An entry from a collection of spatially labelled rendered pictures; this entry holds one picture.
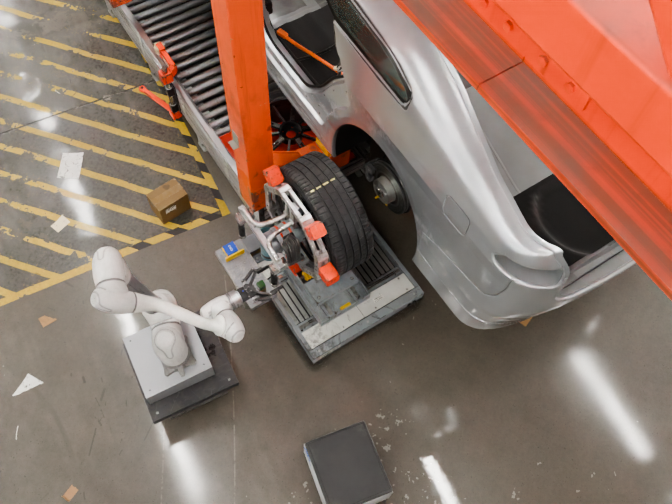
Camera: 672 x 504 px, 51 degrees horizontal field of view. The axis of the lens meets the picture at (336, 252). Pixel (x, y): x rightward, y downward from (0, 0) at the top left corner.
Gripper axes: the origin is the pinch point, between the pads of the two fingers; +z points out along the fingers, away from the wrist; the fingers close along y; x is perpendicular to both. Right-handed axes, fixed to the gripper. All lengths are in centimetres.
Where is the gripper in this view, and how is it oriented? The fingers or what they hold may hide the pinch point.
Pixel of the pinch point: (273, 277)
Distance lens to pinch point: 364.0
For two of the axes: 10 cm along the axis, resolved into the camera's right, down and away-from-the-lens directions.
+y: 5.5, 7.5, -3.7
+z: 8.4, -4.7, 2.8
